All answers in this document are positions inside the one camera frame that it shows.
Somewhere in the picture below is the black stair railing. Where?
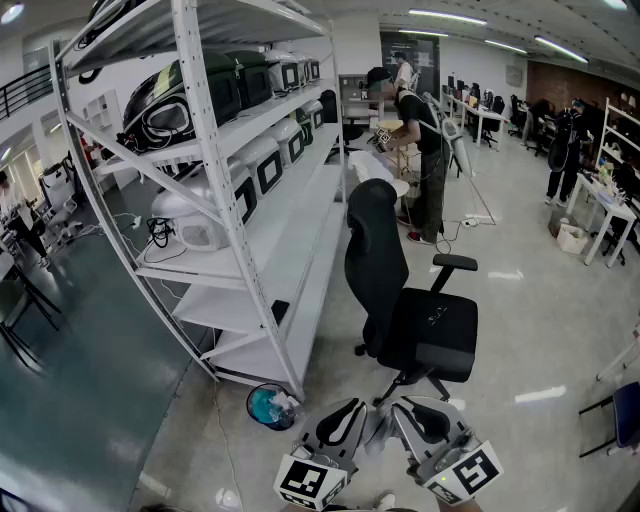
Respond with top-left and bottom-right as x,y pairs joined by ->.
0,63 -> 54,122

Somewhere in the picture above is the long white desk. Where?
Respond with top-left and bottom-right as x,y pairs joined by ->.
441,90 -> 509,149

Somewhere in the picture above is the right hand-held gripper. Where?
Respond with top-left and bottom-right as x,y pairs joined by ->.
390,395 -> 504,507

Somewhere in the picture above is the black coiled cable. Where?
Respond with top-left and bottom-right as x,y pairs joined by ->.
146,216 -> 177,250

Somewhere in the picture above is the white table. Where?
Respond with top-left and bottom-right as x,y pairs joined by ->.
568,172 -> 639,268

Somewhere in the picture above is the white metal shelving unit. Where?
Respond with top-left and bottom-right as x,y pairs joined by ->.
48,0 -> 350,402

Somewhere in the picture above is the white cloth pile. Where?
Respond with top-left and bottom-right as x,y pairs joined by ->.
347,149 -> 395,184

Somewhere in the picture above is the black helmet-shaped device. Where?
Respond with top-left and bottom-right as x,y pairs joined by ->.
121,59 -> 197,153

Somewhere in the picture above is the white floor cable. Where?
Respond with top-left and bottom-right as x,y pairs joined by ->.
212,383 -> 243,507

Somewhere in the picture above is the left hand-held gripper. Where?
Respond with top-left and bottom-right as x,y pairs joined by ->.
273,398 -> 369,512

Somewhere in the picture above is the blue seat chair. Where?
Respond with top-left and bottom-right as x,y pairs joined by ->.
578,381 -> 640,459

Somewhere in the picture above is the black folding table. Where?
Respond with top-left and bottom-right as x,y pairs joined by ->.
0,248 -> 65,372

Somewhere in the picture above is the small white boxy device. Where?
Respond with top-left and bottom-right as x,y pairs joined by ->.
263,49 -> 302,95
297,52 -> 322,85

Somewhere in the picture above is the dark green boxy device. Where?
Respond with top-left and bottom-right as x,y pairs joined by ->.
198,51 -> 242,127
227,49 -> 275,109

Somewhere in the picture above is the white open shelf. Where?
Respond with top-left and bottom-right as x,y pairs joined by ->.
596,96 -> 640,169

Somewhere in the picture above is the ceiling light strip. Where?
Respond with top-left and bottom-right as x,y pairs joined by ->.
408,8 -> 489,27
533,34 -> 591,65
483,39 -> 529,56

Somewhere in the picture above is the row of white domed devices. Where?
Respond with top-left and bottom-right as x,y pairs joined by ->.
150,98 -> 327,253

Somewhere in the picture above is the black mesh bin blue bag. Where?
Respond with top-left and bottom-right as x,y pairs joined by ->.
246,382 -> 302,433

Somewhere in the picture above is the light grey clothing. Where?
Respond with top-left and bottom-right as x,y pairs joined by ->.
363,403 -> 402,457

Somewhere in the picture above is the black office chair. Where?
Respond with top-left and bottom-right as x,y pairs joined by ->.
343,178 -> 480,407

